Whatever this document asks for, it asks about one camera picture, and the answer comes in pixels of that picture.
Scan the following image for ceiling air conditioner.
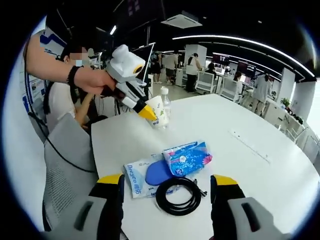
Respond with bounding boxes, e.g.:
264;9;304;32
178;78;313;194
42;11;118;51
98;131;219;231
160;10;204;29

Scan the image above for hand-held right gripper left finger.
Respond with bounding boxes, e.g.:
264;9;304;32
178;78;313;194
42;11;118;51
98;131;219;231
53;173;125;240

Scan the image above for white table socket panel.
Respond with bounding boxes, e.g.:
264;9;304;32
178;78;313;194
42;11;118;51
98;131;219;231
228;129;272;164

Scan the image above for white office chair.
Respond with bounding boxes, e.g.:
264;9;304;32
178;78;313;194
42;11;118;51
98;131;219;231
194;70;217;95
220;78;241;102

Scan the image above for person's left hand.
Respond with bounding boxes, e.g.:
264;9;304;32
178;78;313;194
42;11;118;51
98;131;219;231
74;65;126;100

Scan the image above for white table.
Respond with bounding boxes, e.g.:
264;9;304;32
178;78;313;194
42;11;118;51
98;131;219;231
90;93;320;240

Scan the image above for blue patterned tissue pack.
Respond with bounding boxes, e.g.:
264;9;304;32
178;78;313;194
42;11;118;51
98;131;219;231
162;140;214;178

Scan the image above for ceiling light strip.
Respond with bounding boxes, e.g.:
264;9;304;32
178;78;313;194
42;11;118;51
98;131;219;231
171;34;316;78

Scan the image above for potted green plant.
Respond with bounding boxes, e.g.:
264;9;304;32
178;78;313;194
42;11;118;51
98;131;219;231
279;97;292;109

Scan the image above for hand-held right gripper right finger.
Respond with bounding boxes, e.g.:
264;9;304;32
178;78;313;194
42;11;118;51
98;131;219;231
210;174;288;240

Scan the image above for white paper cup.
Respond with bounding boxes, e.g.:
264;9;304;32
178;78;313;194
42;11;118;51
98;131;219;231
147;94;170;130

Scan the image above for clear water bottle red label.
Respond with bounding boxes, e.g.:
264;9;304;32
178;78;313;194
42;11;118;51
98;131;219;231
159;86;172;125

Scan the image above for clear package with blue insole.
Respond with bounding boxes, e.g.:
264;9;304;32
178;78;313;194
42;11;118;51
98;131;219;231
123;153;182;200

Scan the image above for dark wall screen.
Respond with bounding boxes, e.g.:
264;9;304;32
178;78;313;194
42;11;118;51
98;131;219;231
212;52;231;66
236;60;257;79

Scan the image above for white counter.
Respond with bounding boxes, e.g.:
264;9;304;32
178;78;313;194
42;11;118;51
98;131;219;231
264;99;309;141

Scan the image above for blue wall poster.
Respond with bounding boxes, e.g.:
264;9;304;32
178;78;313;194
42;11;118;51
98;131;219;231
39;26;66;51

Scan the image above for thin black cable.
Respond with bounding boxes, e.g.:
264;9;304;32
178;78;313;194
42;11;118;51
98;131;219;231
23;37;97;174

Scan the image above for grey mesh office chair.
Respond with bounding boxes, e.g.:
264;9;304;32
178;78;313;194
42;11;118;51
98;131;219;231
41;112;99;232

